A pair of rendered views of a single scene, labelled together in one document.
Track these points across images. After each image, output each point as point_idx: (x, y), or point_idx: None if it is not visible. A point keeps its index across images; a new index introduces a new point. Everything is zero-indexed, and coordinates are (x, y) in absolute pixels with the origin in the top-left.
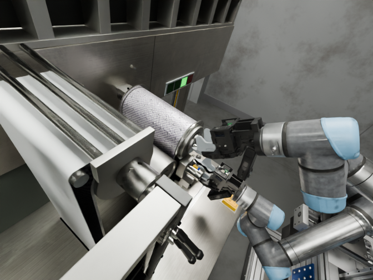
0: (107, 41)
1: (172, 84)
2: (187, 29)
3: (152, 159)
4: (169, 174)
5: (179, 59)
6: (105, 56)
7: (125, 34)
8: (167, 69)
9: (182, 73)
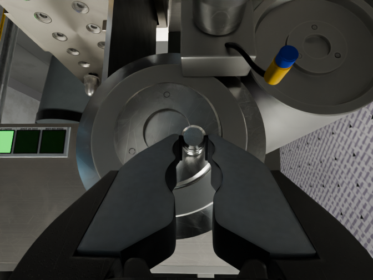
0: (207, 264)
1: (44, 147)
2: (8, 266)
3: (315, 129)
4: (264, 17)
5: (27, 204)
6: (211, 243)
7: (174, 271)
8: (66, 188)
9: (8, 164)
